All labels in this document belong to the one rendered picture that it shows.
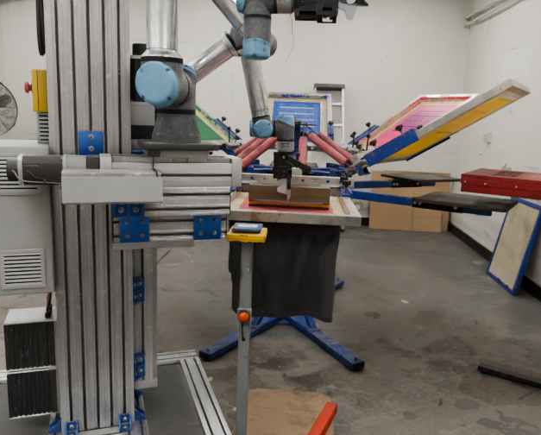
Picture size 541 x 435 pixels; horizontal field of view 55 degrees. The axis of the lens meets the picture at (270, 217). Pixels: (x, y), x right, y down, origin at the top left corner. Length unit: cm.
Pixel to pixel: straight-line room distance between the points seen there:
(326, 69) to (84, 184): 544
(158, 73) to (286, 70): 527
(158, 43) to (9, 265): 83
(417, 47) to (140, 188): 567
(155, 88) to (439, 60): 566
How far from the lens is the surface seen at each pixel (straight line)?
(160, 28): 151
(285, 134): 222
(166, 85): 146
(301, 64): 669
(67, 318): 192
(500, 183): 272
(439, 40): 692
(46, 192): 175
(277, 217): 197
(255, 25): 146
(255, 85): 209
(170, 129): 160
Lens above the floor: 135
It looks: 11 degrees down
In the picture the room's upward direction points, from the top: 2 degrees clockwise
